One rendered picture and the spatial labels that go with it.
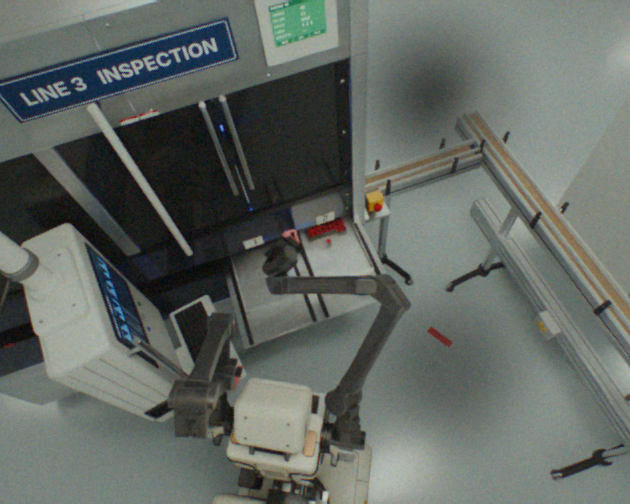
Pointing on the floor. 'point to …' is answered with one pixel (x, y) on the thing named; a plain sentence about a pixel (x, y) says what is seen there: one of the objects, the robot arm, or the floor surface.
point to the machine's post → (358, 29)
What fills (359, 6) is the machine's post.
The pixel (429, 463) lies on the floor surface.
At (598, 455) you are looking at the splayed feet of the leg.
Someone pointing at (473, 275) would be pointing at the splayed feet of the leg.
